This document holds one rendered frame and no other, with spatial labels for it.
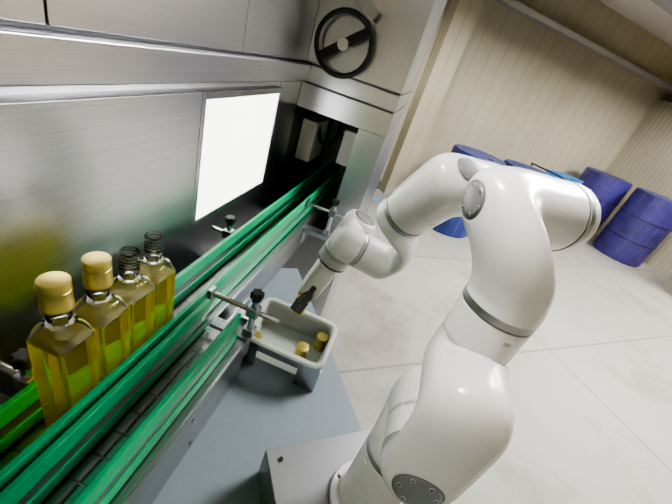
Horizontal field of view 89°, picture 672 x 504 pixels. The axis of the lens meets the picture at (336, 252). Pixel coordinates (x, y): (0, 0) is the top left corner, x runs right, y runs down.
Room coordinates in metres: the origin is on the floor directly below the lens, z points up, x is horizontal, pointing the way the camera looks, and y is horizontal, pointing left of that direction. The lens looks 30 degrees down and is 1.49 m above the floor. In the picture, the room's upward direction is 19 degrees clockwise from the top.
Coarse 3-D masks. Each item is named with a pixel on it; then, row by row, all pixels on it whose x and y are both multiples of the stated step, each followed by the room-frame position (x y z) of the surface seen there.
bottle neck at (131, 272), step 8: (120, 248) 0.40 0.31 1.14; (128, 248) 0.40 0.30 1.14; (136, 248) 0.41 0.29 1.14; (120, 256) 0.38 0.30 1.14; (128, 256) 0.39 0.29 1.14; (136, 256) 0.39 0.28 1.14; (120, 264) 0.38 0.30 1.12; (128, 264) 0.38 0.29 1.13; (136, 264) 0.39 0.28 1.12; (120, 272) 0.38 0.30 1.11; (128, 272) 0.39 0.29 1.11; (136, 272) 0.39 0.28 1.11; (128, 280) 0.38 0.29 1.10
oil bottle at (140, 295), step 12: (144, 276) 0.41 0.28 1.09; (120, 288) 0.37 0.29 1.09; (132, 288) 0.38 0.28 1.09; (144, 288) 0.40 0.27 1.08; (132, 300) 0.37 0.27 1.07; (144, 300) 0.39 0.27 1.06; (132, 312) 0.37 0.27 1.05; (144, 312) 0.39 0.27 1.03; (132, 324) 0.37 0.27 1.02; (144, 324) 0.39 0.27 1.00; (132, 336) 0.37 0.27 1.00; (144, 336) 0.39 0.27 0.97; (132, 348) 0.37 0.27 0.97
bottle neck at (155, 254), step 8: (152, 232) 0.46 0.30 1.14; (160, 232) 0.47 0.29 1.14; (144, 240) 0.44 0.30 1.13; (152, 240) 0.44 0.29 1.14; (160, 240) 0.45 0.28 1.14; (144, 248) 0.44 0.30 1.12; (152, 248) 0.44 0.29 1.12; (160, 248) 0.45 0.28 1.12; (144, 256) 0.44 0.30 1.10; (152, 256) 0.44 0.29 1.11; (160, 256) 0.45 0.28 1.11
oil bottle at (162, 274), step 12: (144, 264) 0.44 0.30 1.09; (156, 264) 0.44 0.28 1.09; (168, 264) 0.46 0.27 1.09; (156, 276) 0.43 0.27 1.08; (168, 276) 0.46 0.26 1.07; (156, 288) 0.43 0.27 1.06; (168, 288) 0.46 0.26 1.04; (156, 300) 0.43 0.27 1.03; (168, 300) 0.46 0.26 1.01; (156, 312) 0.43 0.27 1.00; (168, 312) 0.46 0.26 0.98; (156, 324) 0.43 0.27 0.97
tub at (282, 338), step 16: (272, 304) 0.75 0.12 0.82; (288, 304) 0.75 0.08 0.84; (256, 320) 0.67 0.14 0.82; (288, 320) 0.74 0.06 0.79; (304, 320) 0.74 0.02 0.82; (320, 320) 0.74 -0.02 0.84; (272, 336) 0.69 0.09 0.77; (288, 336) 0.71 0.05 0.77; (304, 336) 0.73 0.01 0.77; (288, 352) 0.59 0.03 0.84; (320, 352) 0.69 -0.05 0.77
